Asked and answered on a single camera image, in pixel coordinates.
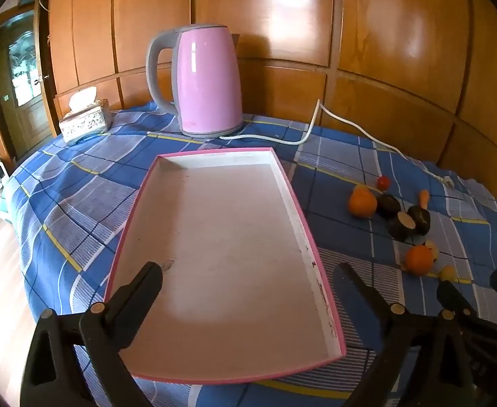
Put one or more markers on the wooden wardrobe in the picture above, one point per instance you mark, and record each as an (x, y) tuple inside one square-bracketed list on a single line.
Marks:
[(274, 17)]

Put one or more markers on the blue plaid cloth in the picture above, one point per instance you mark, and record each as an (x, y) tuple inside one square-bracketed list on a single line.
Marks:
[(83, 186)]

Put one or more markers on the dark cut fruit piece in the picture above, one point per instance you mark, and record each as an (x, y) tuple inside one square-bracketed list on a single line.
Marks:
[(401, 227)]

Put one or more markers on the small orange carrot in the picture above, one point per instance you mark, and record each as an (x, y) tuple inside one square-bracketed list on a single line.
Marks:
[(424, 198)]

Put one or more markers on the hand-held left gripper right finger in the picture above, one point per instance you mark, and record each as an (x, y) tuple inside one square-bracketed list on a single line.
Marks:
[(350, 284)]

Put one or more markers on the dark round avocado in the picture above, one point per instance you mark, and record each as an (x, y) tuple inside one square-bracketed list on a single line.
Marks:
[(388, 205)]

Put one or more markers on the pink shallow box tray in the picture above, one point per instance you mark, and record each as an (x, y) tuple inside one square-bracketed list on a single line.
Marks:
[(223, 241)]

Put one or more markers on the small yellow round fruit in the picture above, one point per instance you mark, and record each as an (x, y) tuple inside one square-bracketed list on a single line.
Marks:
[(447, 273)]

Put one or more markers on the silver patterned tissue box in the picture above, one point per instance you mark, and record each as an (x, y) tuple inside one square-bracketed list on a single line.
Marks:
[(85, 121)]

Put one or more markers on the orange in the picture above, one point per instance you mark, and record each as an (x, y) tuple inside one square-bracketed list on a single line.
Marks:
[(363, 204), (418, 259)]

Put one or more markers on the small tan round fruit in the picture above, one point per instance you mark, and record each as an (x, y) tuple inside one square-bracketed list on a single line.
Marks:
[(433, 248)]

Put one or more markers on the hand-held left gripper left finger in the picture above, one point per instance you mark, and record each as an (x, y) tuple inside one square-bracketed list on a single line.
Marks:
[(146, 282)]

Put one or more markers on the pink electric kettle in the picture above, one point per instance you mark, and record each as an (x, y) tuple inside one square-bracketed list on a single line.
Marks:
[(206, 80)]

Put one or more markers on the wooden glass door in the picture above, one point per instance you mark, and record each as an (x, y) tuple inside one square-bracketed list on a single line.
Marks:
[(24, 93)]

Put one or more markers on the dark avocado half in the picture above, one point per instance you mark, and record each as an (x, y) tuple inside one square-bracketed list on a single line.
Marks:
[(421, 219)]

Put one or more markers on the red cherry tomato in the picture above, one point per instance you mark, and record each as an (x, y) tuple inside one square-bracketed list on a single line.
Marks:
[(384, 182)]

